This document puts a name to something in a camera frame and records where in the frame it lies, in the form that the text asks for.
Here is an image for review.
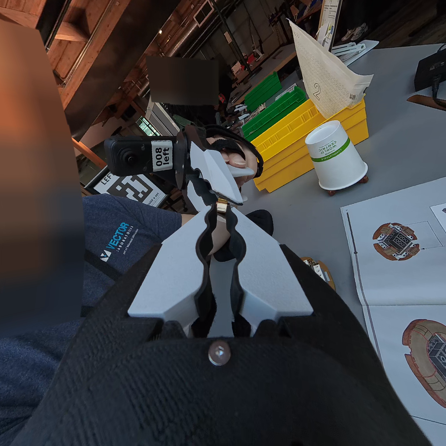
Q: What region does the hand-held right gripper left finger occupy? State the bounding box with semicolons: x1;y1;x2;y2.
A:
127;205;214;328

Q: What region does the round gold lego base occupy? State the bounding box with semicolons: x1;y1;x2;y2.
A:
301;257;336;292

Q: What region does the yellow plastic bin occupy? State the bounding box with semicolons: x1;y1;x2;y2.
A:
250;96;369;193

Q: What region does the lego instruction booklet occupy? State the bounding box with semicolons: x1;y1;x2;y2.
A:
340;177;446;446

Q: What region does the black lanyard with reel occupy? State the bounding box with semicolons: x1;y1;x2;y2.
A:
80;249;122;318

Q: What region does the black external drive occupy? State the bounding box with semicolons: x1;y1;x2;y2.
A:
414;48;446;92

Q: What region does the white plastic part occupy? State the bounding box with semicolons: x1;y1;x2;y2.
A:
330;40;380;66

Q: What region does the white paper cup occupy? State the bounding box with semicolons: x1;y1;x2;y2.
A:
305;120;369;191

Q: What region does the brown wooden strip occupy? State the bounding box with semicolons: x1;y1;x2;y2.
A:
407;91;446;112

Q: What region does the black quilted wrist rest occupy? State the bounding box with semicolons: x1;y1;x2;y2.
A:
212;209;274;262

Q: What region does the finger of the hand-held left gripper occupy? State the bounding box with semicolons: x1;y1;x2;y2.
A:
190;141;244;205
186;180;215;213

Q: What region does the black white marker sign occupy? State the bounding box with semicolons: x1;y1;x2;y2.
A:
85;171;168;210

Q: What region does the person's left forearm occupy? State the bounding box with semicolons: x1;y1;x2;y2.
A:
180;212;231;256

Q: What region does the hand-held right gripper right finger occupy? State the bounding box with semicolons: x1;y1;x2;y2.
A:
226;206;314;325

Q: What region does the green plastic bin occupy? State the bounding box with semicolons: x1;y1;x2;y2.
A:
244;71;282;112
242;86;307;141

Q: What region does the white printed sheet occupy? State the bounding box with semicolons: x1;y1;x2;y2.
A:
316;0;344;46

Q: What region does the numbered paper bag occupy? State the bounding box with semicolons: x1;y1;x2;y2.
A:
289;19;374;120

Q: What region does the person's left hand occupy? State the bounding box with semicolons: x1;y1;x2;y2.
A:
206;137;260;185

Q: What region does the person's blue t-shirt torso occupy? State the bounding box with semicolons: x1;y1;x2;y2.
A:
0;193;183;446

